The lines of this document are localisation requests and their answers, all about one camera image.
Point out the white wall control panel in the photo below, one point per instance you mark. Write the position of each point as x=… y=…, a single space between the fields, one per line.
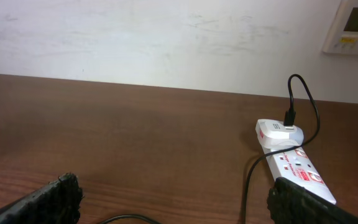
x=342 y=37

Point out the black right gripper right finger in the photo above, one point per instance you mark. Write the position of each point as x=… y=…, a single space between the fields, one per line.
x=290 y=203

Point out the white USB charger adapter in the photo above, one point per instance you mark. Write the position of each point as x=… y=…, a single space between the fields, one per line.
x=272 y=134

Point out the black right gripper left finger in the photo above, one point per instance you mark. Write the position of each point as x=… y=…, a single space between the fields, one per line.
x=57 y=202

